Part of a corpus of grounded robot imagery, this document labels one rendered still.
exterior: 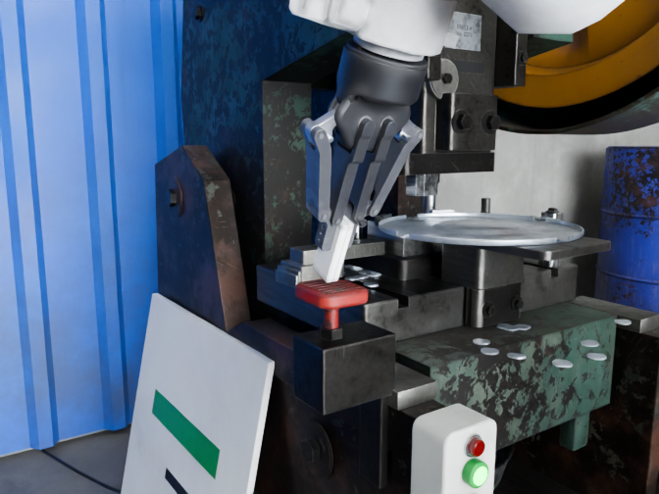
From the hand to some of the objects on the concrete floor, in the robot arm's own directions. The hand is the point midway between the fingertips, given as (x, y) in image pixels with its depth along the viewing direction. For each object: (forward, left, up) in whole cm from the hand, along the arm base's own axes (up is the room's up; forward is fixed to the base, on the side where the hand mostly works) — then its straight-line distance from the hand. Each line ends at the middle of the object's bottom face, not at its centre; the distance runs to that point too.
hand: (332, 246), depth 62 cm
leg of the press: (+38, +4, -80) cm, 89 cm away
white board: (+48, +14, -80) cm, 94 cm away
